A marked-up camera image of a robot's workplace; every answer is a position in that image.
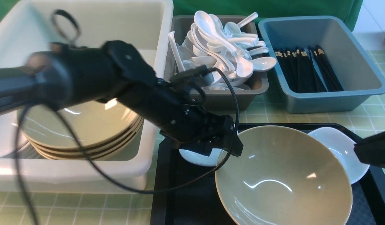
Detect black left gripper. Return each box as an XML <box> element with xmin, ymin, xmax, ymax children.
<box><xmin>160</xmin><ymin>107</ymin><xmax>244</xmax><ymax>157</ymax></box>

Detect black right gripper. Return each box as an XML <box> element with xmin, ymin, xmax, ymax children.
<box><xmin>354</xmin><ymin>131</ymin><xmax>385</xmax><ymax>169</ymax></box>

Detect white square dish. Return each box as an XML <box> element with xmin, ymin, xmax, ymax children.
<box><xmin>179</xmin><ymin>148</ymin><xmax>223</xmax><ymax>167</ymax></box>
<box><xmin>308</xmin><ymin>127</ymin><xmax>370</xmax><ymax>185</ymax></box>

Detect tan noodle bowl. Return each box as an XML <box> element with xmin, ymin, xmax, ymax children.
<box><xmin>215</xmin><ymin>125</ymin><xmax>353</xmax><ymax>225</ymax></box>

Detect black serving tray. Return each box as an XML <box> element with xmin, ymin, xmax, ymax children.
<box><xmin>150</xmin><ymin>123</ymin><xmax>385</xmax><ymax>225</ymax></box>

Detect teal plastic bin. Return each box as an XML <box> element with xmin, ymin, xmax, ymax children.
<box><xmin>258</xmin><ymin>16</ymin><xmax>385</xmax><ymax>114</ymax></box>

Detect pile of white spoons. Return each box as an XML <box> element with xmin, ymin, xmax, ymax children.
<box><xmin>168</xmin><ymin>11</ymin><xmax>277</xmax><ymax>90</ymax></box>

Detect stack of tan bowls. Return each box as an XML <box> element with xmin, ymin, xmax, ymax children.
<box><xmin>22</xmin><ymin>99</ymin><xmax>144</xmax><ymax>160</ymax></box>

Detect grey plastic bin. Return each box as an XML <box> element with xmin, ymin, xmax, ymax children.
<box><xmin>164</xmin><ymin>15</ymin><xmax>269</xmax><ymax>111</ymax></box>

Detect chopsticks pile in bin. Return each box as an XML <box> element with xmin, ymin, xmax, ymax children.
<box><xmin>274</xmin><ymin>45</ymin><xmax>344</xmax><ymax>93</ymax></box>

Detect green backdrop cloth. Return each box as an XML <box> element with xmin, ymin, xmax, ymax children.
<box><xmin>0</xmin><ymin>0</ymin><xmax>364</xmax><ymax>32</ymax></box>

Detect white plastic tub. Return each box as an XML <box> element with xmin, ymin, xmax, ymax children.
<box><xmin>0</xmin><ymin>0</ymin><xmax>173</xmax><ymax>193</ymax></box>

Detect black cable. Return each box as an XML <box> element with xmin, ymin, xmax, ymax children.
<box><xmin>13</xmin><ymin>9</ymin><xmax>240</xmax><ymax>225</ymax></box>

